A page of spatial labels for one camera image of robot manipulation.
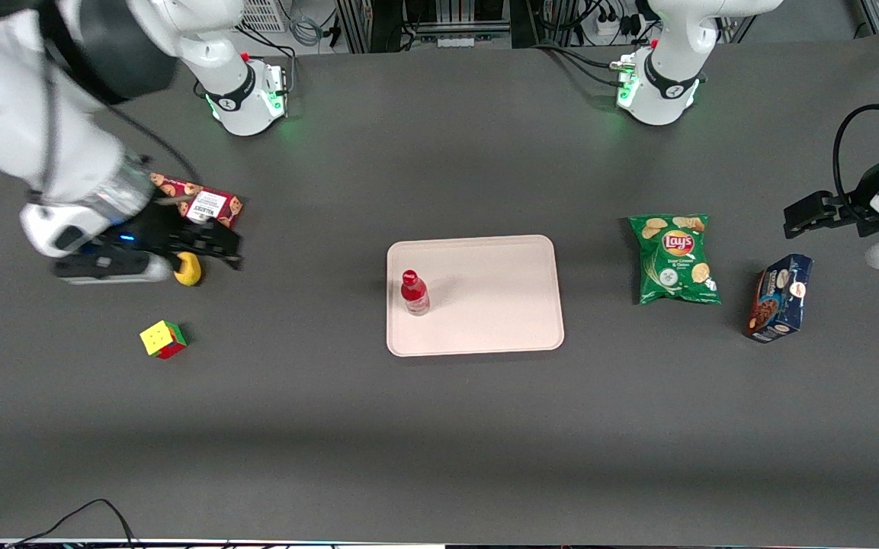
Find grey coiled cable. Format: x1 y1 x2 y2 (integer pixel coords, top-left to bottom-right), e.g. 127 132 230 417
287 14 327 48

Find colourful puzzle cube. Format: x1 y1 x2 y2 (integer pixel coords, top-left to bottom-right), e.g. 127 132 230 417
140 319 189 361

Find green Lay's chips bag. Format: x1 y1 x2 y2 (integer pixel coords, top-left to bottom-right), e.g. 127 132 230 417
628 213 722 306

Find black thin floor cable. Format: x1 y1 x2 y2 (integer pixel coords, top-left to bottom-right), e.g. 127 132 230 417
6 499 141 549

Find white power strip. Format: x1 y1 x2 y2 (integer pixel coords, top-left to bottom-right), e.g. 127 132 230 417
593 9 644 40

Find red coke bottle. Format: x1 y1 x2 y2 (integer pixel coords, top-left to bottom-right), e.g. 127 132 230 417
399 269 431 316

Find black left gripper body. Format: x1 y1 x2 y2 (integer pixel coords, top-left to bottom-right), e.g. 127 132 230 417
820 164 879 239

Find yellow lemon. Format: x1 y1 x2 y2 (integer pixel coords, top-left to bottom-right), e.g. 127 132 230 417
172 252 203 287

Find white vented box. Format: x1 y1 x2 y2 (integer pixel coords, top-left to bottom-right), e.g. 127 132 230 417
235 0 289 34

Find blue chocolate cookie box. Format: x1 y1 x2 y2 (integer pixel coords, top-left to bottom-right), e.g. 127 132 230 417
744 253 814 344

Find black base power cables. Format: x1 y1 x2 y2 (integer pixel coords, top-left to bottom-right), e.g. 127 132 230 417
531 42 638 89

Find beige plastic tray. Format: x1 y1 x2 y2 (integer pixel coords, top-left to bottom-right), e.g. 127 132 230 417
386 234 566 358

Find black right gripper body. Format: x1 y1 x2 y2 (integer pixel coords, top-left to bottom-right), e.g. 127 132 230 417
92 192 207 266

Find aluminium equipment rack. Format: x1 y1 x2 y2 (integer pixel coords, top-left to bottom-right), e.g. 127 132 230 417
335 0 514 54

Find red cookie box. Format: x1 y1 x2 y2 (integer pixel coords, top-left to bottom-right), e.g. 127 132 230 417
149 173 244 230

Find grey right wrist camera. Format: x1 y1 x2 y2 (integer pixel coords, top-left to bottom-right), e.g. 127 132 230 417
53 250 175 285

